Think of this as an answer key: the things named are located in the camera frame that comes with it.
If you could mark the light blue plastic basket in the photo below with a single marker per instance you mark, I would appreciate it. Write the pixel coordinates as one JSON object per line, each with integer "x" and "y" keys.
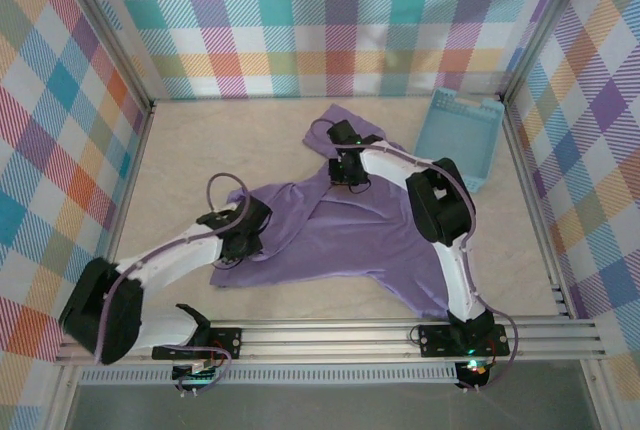
{"x": 465, "y": 125}

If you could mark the left aluminium frame post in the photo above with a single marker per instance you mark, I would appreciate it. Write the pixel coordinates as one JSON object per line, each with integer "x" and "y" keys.
{"x": 107, "y": 30}

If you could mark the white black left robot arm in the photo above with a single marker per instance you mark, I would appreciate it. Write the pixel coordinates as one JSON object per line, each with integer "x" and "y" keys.
{"x": 170, "y": 265}

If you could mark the left aluminium frame leg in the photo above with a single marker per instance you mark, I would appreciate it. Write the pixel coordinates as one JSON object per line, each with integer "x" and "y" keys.
{"x": 62, "y": 400}

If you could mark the right aluminium frame post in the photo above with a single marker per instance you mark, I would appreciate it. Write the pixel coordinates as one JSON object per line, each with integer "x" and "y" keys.
{"x": 545, "y": 25}

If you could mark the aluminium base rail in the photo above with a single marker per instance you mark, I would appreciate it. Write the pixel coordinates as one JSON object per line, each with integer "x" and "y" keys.
{"x": 325, "y": 340}

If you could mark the aluminium side rail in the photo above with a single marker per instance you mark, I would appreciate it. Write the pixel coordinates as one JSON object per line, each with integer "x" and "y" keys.
{"x": 143, "y": 125}
{"x": 525, "y": 175}

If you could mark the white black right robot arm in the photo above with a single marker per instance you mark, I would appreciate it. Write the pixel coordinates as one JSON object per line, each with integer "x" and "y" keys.
{"x": 450, "y": 270}

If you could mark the right aluminium side rail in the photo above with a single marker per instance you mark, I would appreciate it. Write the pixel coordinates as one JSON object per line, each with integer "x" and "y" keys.
{"x": 525, "y": 175}

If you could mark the aluminium frame post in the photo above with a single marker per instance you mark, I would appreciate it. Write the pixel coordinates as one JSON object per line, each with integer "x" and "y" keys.
{"x": 107, "y": 30}
{"x": 545, "y": 25}

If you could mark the left aluminium side rail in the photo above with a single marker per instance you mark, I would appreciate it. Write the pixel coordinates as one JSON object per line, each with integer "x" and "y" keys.
{"x": 143, "y": 125}

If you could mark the purple t-shirt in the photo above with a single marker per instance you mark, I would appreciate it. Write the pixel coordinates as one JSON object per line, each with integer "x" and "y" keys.
{"x": 350, "y": 240}

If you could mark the aluminium frame leg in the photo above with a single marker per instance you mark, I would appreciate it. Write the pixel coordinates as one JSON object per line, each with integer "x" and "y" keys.
{"x": 597, "y": 400}
{"x": 62, "y": 400}

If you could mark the right aluminium frame leg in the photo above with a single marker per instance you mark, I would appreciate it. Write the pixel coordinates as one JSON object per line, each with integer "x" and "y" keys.
{"x": 597, "y": 400}

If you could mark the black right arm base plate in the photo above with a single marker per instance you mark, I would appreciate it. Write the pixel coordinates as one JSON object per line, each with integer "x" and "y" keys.
{"x": 435, "y": 340}

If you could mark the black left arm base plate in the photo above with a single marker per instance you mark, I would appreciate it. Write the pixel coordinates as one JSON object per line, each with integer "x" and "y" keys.
{"x": 230, "y": 340}

